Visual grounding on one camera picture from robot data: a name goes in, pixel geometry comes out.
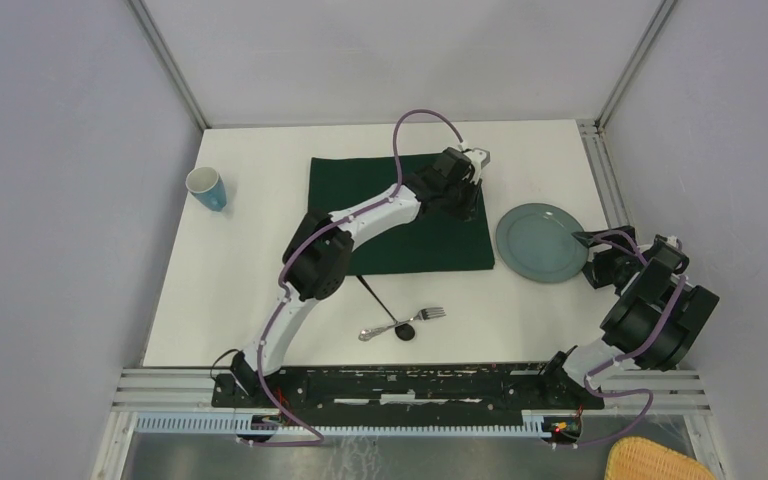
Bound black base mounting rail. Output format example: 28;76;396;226
211;363;604;427

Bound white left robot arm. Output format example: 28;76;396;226
230;145;490;407

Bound yellow woven basket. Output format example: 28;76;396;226
604;436;716;480

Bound teal ceramic dinner plate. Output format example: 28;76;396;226
495;203;588;284

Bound silver fork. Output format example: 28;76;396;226
358;307;446;342

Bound black spoon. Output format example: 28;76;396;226
356;275;416;342

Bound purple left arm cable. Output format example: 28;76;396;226
235;109;471;450

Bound dark green cloth placemat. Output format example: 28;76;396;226
307;157;495;276

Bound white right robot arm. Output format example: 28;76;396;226
537;225;720;408

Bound aluminium frame rails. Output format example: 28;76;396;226
90;368;726;479

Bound blue ceramic mug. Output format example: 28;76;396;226
185;167;227;212

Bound white slotted cable duct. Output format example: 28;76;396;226
133;411;551;439

